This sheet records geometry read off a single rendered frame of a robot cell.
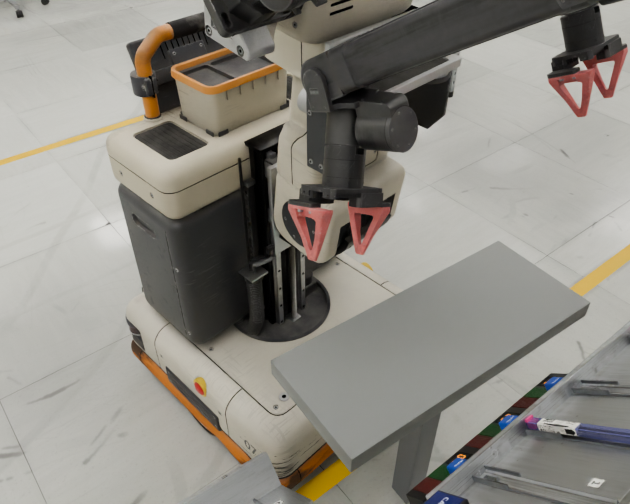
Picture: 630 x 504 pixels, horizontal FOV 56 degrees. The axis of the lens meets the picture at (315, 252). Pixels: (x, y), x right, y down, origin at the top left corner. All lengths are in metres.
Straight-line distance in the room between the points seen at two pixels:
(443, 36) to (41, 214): 2.20
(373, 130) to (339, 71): 0.08
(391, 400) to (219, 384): 0.56
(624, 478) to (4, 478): 1.48
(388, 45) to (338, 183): 0.20
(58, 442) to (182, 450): 0.34
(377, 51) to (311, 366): 0.58
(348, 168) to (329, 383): 0.41
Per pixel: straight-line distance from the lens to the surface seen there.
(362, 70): 0.72
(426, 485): 0.89
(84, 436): 1.81
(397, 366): 1.08
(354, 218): 0.87
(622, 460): 0.78
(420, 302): 1.19
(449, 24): 0.64
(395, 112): 0.74
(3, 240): 2.57
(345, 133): 0.79
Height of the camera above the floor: 1.43
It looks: 40 degrees down
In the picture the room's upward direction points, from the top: straight up
